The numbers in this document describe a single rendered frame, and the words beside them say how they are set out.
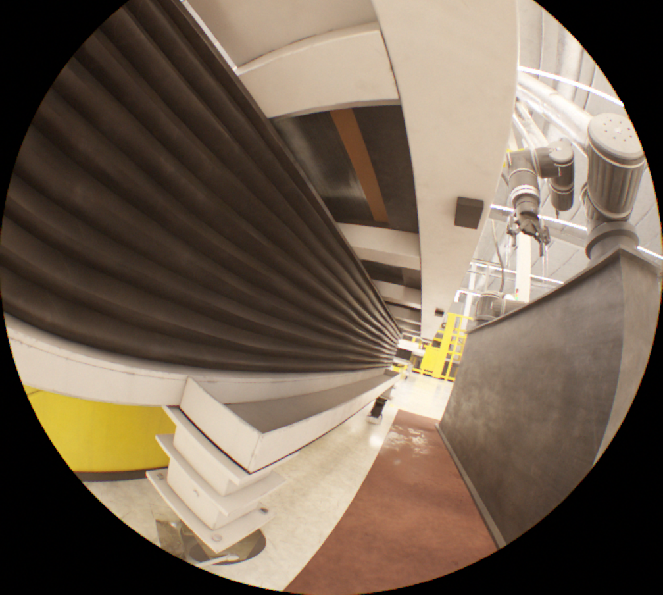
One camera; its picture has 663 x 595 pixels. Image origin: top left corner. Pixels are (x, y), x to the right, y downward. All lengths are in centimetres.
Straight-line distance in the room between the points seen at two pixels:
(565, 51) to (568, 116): 716
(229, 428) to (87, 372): 16
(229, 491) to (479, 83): 49
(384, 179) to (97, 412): 69
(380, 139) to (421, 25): 22
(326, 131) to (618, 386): 89
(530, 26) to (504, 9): 1005
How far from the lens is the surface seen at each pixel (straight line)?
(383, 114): 36
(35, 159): 25
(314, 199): 45
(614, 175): 80
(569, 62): 814
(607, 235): 92
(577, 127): 93
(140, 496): 69
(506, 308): 217
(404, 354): 599
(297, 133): 52
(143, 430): 58
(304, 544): 71
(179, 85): 29
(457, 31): 23
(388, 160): 42
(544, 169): 89
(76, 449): 58
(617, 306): 78
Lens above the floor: 54
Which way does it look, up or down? 16 degrees up
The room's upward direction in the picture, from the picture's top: 20 degrees clockwise
